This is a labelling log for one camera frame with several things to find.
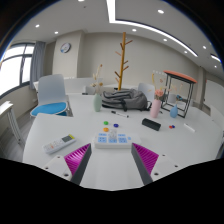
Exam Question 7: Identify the recessed ceiling spot lights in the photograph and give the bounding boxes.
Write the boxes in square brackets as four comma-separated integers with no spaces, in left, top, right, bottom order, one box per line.
[33,0,221,64]

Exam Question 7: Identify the black frame orange top stand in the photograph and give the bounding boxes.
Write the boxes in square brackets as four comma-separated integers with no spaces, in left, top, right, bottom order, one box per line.
[161,69,198,119]

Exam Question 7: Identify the grey curtain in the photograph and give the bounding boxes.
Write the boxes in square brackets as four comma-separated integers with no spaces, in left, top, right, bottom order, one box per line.
[29,40,47,90]

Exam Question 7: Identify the round wall clock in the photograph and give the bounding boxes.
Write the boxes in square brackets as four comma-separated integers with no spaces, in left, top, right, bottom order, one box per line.
[59,42,72,54]

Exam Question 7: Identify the black and white marker pen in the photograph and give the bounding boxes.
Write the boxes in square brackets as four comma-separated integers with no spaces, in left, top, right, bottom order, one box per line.
[110,110,130,119]

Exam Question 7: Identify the curved ceiling light strip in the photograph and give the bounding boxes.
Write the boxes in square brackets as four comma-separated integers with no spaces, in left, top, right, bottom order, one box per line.
[105,0,199,58]

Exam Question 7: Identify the plain white chair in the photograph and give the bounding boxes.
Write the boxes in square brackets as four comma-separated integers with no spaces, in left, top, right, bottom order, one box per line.
[137,82,156,103]

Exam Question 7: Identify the green vase with dried stems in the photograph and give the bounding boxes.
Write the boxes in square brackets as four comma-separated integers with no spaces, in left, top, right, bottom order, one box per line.
[91,63,104,113]

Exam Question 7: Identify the blue vase with dried stems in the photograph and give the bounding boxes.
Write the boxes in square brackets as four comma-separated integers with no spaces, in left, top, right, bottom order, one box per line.
[169,86,184,119]

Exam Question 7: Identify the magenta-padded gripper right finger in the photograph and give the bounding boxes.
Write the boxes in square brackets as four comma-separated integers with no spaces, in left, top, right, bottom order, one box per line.
[130,142,183,186]

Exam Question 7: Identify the white board eraser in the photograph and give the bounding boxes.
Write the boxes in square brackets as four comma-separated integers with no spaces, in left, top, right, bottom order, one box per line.
[183,123,197,133]

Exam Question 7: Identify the wooden coat rack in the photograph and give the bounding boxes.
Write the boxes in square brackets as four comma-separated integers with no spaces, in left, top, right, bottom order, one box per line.
[114,31,134,92]

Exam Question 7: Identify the pink vase with flowers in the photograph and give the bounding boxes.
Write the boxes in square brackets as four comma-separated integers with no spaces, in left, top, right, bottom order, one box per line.
[149,71,168,119]

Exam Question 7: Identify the black rectangular box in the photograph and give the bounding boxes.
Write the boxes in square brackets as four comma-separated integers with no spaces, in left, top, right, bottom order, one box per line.
[141,117,162,131]

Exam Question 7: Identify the window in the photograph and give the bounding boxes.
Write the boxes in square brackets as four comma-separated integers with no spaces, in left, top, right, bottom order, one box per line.
[0,42,36,98]

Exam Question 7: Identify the white remote control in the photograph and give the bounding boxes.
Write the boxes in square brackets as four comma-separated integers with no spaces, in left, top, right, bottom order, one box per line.
[42,133,77,155]

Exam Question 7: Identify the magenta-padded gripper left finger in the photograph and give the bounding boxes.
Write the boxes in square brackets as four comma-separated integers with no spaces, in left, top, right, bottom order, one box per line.
[42,143,93,186]

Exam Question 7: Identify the white chair with blue cushion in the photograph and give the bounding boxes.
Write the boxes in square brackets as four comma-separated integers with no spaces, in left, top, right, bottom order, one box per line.
[29,73,73,118]

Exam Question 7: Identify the grey backpack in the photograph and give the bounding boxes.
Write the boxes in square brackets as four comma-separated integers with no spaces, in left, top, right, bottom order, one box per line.
[101,88,153,112]

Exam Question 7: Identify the white power strip blue sockets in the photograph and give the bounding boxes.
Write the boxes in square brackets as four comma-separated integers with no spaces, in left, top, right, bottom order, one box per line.
[93,132,142,150]

